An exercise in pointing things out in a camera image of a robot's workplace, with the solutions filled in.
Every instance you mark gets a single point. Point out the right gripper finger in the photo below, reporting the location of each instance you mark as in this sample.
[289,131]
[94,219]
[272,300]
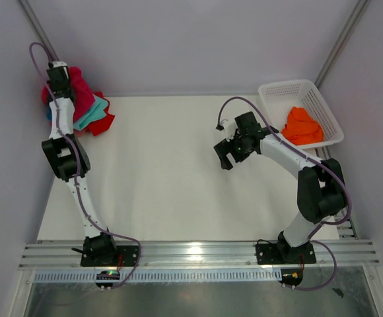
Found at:
[222,149]
[238,156]

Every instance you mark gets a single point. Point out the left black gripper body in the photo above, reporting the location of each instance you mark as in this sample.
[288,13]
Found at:
[69,83]

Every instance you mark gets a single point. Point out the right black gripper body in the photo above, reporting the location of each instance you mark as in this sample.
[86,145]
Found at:
[238,144]

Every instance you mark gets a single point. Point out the magenta t shirt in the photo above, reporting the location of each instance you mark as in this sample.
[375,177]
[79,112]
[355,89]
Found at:
[83,96]

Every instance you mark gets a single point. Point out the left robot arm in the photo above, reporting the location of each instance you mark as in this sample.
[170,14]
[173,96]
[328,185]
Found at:
[70,164]

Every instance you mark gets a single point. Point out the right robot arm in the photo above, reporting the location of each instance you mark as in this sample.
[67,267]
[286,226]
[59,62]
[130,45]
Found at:
[320,193]

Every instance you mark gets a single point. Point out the blue folded t shirt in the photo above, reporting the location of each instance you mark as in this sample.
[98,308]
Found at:
[49,115]

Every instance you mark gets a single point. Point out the teal folded t shirt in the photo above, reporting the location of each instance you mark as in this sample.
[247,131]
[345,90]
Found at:
[94,113]

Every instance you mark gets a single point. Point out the orange t shirt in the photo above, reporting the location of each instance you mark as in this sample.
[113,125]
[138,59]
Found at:
[301,129]

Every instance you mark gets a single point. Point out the red folded t shirt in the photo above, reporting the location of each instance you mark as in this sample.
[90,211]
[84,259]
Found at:
[102,125]

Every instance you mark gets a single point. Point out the white plastic basket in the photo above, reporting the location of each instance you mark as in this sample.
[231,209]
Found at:
[277,100]

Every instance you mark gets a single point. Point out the right black controller board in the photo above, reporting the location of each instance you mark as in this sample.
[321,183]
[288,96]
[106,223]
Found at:
[291,277]

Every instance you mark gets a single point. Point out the black controller board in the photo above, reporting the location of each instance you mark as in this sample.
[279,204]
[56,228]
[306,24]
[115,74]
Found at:
[291,277]
[107,278]

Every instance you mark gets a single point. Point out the left black controller board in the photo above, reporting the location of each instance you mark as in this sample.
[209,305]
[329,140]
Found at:
[107,278]

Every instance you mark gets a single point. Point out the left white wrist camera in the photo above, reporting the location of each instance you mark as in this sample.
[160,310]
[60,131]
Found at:
[57,64]

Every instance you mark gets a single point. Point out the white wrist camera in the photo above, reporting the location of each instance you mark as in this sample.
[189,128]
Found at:
[57,64]
[228,128]

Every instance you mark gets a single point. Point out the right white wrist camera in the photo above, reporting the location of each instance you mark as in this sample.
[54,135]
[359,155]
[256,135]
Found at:
[228,128]

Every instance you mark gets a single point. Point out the left corner aluminium post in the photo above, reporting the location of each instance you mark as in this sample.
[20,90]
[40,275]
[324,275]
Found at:
[42,43]

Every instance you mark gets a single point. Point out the corner aluminium post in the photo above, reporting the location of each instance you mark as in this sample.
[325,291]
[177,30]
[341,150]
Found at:
[42,43]
[355,16]

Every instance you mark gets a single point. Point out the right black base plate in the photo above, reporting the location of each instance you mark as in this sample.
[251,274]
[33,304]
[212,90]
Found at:
[269,253]

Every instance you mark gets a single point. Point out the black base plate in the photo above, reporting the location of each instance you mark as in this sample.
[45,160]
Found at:
[120,256]
[269,253]

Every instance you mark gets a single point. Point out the aluminium front rail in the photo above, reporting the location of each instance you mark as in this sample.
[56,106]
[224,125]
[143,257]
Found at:
[58,254]

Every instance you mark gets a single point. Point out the aluminium rail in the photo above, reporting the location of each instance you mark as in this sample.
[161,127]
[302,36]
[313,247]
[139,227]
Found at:
[58,254]
[345,230]

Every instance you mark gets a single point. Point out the slotted grey cable duct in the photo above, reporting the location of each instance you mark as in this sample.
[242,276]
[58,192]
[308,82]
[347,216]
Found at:
[162,275]

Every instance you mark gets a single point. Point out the right side aluminium rail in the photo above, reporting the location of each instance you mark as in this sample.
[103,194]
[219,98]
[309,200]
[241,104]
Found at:
[345,230]

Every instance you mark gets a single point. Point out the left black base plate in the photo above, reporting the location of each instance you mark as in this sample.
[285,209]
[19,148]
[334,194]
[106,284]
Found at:
[120,256]

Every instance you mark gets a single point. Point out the right corner aluminium post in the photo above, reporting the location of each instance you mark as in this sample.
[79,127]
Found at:
[355,16]

